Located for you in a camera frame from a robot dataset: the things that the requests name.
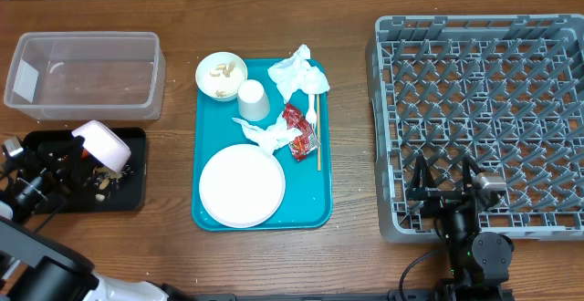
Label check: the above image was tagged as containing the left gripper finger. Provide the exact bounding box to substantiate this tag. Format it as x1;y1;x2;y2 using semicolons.
63;155;99;194
36;136;85;169

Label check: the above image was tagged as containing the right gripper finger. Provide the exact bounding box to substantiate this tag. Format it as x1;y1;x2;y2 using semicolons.
462;155;484;192
408;155;437;192

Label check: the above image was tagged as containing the pink bowl with food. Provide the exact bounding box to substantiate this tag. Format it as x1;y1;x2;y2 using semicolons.
71;120;131;173

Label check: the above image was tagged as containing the white bowl with peanuts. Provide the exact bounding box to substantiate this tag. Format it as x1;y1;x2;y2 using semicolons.
194;52;248;101

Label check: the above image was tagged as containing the white paper cup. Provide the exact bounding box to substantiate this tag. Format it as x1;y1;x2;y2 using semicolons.
237;79;270;121

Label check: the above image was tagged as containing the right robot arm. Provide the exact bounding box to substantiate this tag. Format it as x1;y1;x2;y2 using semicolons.
399;155;515;300

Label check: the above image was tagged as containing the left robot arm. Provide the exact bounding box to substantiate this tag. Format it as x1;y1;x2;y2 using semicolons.
1;137;190;301

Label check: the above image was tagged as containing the grey dishwasher rack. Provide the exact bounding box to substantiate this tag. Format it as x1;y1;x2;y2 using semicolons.
365;14;583;243

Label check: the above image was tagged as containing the black plastic tray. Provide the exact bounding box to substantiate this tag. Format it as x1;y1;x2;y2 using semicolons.
21;128;147;213

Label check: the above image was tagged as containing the pile of rice and peanuts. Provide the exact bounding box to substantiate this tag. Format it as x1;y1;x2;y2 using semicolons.
89;164;133;202

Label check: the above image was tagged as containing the clear plastic bin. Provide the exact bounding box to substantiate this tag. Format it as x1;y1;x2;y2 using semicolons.
4;31;166;120

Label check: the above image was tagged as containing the red snack wrapper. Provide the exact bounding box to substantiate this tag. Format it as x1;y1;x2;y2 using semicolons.
282;104;319;161

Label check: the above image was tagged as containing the white plastic fork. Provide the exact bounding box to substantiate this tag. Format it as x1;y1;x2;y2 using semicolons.
305;94;318;131

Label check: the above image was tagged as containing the wooden chopstick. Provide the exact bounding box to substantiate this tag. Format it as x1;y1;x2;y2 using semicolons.
316;95;322;171

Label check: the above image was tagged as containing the crumpled white napkin middle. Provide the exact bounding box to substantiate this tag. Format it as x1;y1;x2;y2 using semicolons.
232;112;298;154

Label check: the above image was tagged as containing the crumpled white napkin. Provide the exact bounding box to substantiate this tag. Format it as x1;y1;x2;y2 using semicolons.
232;112;298;154
267;44;330;103

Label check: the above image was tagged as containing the crumpled white napkin top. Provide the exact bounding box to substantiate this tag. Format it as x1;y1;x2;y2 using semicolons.
267;44;330;103

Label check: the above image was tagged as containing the large white plate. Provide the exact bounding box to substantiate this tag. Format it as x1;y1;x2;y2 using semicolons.
199;144;286;229

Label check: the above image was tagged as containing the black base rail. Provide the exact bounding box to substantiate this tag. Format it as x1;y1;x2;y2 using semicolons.
190;289;515;301

